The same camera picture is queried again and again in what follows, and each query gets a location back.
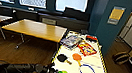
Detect black ping-pong paddle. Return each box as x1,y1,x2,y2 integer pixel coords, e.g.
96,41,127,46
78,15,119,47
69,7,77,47
55,52,74,66

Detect orange ping-pong paddle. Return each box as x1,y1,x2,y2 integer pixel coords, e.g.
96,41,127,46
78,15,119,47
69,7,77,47
70,52,85,67

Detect blue grey snack bag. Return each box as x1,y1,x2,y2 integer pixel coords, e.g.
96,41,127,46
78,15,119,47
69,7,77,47
59,32,85,53

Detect orange snack bag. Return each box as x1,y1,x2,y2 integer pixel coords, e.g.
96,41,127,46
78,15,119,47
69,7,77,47
75,40,100,59

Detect red and black box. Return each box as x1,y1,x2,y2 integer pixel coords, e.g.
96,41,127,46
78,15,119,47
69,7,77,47
84,33,99,44

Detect small clear box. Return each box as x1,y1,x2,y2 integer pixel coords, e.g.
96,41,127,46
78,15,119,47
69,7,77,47
41,17,57,26

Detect long dark bench sofa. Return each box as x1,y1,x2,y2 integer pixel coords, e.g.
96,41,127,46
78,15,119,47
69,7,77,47
0,4,39,23

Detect yellow wall poster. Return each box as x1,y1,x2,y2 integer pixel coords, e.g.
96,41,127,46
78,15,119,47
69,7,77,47
106,5,126,28

